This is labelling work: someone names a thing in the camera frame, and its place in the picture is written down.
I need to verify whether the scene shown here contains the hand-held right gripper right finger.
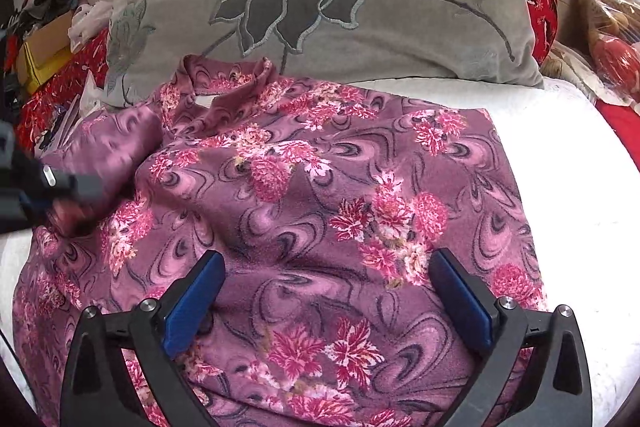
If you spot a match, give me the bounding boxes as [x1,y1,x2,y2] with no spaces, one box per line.
[429,248,593,427]

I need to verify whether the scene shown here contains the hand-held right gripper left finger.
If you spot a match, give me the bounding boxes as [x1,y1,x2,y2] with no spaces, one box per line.
[59,250,227,427]

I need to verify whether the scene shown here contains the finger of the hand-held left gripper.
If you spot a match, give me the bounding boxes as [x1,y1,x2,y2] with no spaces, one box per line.
[29,159,109,206]
[16,196,62,226]

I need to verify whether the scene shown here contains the purple floral garment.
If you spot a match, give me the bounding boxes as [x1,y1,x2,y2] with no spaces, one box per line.
[12,54,551,427]

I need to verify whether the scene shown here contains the white printed paper sheets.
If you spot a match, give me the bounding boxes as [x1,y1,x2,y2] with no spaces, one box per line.
[37,74,108,154]

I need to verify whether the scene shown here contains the red floral blanket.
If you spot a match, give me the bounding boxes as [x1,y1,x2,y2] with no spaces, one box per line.
[15,0,559,152]

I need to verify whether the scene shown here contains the yellow box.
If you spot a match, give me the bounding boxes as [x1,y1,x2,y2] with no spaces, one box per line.
[15,44,73,96]

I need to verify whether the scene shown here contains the brown cardboard box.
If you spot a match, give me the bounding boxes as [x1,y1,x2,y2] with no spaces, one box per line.
[22,12,76,54]

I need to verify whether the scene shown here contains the white plastic bag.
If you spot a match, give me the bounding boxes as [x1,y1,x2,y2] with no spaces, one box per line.
[69,1,118,54]

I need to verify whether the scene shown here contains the white quilted bedspread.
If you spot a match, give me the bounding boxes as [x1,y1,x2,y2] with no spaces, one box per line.
[0,77,640,427]

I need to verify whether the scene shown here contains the red cushion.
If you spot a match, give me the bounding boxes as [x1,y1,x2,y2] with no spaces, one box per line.
[595,99,640,148]

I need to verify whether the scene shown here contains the beige patterned cloth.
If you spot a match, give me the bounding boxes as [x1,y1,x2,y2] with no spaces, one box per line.
[541,46,603,104]

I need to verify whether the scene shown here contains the grey flower pillow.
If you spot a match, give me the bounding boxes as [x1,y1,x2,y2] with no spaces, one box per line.
[106,0,546,110]

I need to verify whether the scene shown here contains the plastic-wrapped plush doll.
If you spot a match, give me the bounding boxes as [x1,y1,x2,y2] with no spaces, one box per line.
[575,0,640,104]

